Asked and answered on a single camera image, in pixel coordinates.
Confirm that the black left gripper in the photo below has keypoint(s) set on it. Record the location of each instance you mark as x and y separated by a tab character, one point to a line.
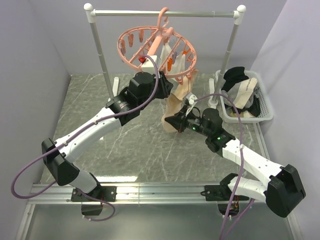
165	85

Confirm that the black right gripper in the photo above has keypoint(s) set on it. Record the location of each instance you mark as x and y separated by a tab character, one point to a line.
179	121

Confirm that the beige underwear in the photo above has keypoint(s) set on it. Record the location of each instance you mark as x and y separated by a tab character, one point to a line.
175	100

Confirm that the grey white underwear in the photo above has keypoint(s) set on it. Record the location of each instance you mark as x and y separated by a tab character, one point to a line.
242	93

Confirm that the black underwear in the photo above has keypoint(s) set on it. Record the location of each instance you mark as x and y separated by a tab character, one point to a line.
233	76

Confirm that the cream underwear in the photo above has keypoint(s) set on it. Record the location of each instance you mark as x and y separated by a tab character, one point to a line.
175	63

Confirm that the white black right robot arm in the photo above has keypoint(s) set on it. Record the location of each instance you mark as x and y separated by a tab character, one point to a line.
280	187

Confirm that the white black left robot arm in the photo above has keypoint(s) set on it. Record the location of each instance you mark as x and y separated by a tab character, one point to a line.
61	154

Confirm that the pink round clip hanger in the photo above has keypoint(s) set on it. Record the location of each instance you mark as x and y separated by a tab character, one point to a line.
149	40

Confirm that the clothes pile in basket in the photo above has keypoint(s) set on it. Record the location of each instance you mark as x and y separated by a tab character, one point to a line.
255	109

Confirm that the white plastic laundry basket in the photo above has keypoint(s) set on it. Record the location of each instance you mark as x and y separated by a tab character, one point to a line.
229	114

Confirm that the white metal drying rack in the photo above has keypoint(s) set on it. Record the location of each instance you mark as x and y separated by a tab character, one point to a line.
107	25

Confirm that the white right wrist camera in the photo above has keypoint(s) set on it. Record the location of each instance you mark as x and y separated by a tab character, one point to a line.
192	100

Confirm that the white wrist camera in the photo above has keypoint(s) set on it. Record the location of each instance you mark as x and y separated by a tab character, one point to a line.
146	65
192	100

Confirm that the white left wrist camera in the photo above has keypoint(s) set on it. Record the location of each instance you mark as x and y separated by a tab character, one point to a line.
146	65

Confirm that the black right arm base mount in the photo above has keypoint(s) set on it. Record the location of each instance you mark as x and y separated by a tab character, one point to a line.
221	192

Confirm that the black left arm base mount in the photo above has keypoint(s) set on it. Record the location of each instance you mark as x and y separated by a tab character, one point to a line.
92	205

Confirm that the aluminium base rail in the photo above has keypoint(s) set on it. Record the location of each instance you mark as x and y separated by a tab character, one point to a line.
131	193

